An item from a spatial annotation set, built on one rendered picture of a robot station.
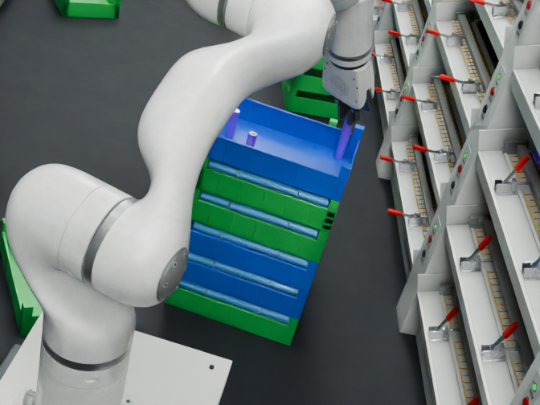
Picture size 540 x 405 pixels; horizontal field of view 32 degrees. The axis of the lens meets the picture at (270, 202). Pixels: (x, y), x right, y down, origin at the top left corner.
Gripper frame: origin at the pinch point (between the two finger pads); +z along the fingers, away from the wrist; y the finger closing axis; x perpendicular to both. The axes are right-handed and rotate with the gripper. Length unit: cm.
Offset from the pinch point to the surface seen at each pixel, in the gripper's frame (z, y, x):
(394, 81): 82, -50, 79
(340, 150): 13.9, -2.5, 0.2
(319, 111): 84, -61, 54
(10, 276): 27, -39, -65
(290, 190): 11.0, -1.1, -16.5
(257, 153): 3.4, -8.0, -18.3
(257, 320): 42, 1, -31
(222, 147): 2.9, -14.3, -22.1
